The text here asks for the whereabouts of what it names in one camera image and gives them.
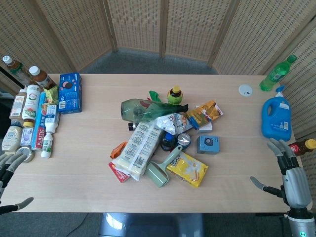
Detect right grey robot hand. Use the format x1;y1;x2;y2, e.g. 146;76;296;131
250;137;313;211

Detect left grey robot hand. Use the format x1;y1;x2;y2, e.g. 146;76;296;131
0;151;34;215

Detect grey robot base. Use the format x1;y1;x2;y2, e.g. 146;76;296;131
98;212;205;237

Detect mayonnaise squeeze bottle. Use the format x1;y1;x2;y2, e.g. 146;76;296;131
1;124;23;156

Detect small white bottle green label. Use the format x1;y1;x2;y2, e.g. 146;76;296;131
40;132;54;159

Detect brown sauce bottle yellow cap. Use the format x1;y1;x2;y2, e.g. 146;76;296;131
288;138;316;157

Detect white tube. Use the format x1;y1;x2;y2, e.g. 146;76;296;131
44;104;61;134

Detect white bottle green red label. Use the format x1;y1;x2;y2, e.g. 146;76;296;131
21;84;41;123

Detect blue detergent jug with pump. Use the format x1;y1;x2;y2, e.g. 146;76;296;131
261;84;294;142

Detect tea bottle dark label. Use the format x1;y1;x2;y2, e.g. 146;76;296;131
28;66;58;91

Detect tea bottle green label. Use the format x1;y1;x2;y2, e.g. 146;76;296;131
2;55;33;87

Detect green soda bottle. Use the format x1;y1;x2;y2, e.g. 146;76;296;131
259;54;298;92

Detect dark bottle blue cap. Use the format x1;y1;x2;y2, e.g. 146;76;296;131
160;131;177;152

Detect dark green plastic bottle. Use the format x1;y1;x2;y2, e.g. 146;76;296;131
120;90;190;123

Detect green drink yellow cap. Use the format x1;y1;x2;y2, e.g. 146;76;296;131
166;85;185;105

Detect glass jar metal lid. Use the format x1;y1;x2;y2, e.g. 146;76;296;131
15;145;36;164

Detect small jar purple label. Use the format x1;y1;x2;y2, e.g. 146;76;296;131
20;120;35;147

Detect plastic wrap box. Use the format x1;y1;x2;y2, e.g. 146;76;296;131
32;91;50;151

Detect green yellow snack bag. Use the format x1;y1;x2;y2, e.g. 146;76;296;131
43;84;60;106

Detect blue cookie box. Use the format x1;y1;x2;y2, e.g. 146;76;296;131
58;72;83;115

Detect small orange snack packet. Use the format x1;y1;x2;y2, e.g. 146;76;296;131
109;141;128;159

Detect small white flat box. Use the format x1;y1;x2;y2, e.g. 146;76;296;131
197;121;214;135

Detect red white snack packet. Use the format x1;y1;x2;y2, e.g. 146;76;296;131
108;161;132;184

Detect yellow chips bag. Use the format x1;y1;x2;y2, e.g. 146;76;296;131
166;151;209;189

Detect orange yellow snack bag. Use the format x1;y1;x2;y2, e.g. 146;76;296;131
185;99;225;130

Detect silver-topped metal can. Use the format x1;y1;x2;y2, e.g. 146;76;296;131
176;133;193;150

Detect large white plastic package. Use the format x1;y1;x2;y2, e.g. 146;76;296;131
111;119;165;182

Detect green lint roller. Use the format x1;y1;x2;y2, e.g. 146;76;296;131
145;145;184;189

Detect white silver crinkled snack bag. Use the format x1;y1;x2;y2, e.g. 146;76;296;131
154;113;198;137

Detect thin black floor cable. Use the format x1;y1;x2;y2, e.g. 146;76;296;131
66;213;90;237

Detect grey-blue camera box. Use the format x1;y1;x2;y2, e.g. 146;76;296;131
196;135;221;155

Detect white round cable grommet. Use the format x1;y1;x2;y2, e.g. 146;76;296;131
238;84;254;98

